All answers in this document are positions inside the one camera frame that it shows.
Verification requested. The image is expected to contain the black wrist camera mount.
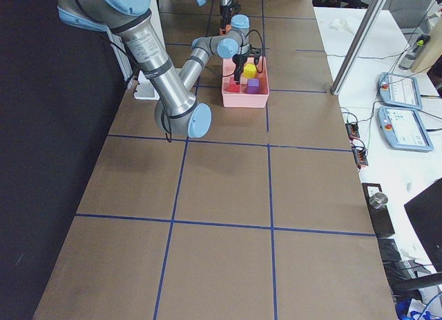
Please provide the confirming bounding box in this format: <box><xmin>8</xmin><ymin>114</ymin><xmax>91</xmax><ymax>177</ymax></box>
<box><xmin>249</xmin><ymin>45</ymin><xmax>262</xmax><ymax>65</ymax></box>

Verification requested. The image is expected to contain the yellow foam block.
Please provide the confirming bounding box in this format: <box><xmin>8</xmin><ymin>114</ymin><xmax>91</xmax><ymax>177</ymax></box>
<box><xmin>242</xmin><ymin>63</ymin><xmax>258</xmax><ymax>79</ymax></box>

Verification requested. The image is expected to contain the orange terminal block strip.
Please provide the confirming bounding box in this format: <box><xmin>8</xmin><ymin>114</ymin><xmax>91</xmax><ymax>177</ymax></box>
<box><xmin>345</xmin><ymin>122</ymin><xmax>368</xmax><ymax>169</ymax></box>

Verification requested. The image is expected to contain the upper teach pendant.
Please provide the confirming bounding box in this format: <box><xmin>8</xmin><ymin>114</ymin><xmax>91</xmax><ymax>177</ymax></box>
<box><xmin>378</xmin><ymin>72</ymin><xmax>423</xmax><ymax>110</ymax></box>

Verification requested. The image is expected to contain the steel cup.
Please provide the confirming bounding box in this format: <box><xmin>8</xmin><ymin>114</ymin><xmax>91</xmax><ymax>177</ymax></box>
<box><xmin>369</xmin><ymin>192</ymin><xmax>388</xmax><ymax>209</ymax></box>

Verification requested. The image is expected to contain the teach pendant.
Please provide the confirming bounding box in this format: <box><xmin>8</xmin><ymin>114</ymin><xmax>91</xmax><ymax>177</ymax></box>
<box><xmin>378</xmin><ymin>72</ymin><xmax>423</xmax><ymax>110</ymax></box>
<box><xmin>377</xmin><ymin>106</ymin><xmax>434</xmax><ymax>153</ymax></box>

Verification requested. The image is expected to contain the white pedestal post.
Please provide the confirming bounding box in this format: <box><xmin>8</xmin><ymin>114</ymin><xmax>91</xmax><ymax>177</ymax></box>
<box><xmin>134</xmin><ymin>0</ymin><xmax>165</xmax><ymax>101</ymax></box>

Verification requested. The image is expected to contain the pink plastic bin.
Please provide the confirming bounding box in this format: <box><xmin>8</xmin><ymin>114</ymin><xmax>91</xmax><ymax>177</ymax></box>
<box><xmin>222</xmin><ymin>57</ymin><xmax>269</xmax><ymax>108</ymax></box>

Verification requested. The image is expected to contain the lower teach pendant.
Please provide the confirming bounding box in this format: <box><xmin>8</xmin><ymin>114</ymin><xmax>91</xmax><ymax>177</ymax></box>
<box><xmin>377</xmin><ymin>106</ymin><xmax>434</xmax><ymax>153</ymax></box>

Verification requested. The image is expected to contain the red foam block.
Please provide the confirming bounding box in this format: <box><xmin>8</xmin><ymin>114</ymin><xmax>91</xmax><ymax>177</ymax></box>
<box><xmin>226</xmin><ymin>82</ymin><xmax>240</xmax><ymax>93</ymax></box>

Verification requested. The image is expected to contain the aluminium frame post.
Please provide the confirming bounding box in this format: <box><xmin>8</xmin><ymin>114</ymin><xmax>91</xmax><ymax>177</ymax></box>
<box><xmin>330</xmin><ymin>0</ymin><xmax>387</xmax><ymax>95</ymax></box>

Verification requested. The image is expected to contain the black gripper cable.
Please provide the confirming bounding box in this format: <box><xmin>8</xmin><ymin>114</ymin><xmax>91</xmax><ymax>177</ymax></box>
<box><xmin>247</xmin><ymin>29</ymin><xmax>267</xmax><ymax>74</ymax></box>

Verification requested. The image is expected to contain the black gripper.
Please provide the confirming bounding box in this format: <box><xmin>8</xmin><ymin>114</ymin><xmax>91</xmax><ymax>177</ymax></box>
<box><xmin>232</xmin><ymin>54</ymin><xmax>247</xmax><ymax>84</ymax></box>
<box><xmin>220</xmin><ymin>3</ymin><xmax>233</xmax><ymax>28</ymax></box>

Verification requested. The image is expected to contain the purple foam block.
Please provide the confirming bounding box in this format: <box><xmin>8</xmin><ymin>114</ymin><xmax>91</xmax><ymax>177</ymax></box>
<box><xmin>246</xmin><ymin>78</ymin><xmax>260</xmax><ymax>94</ymax></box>

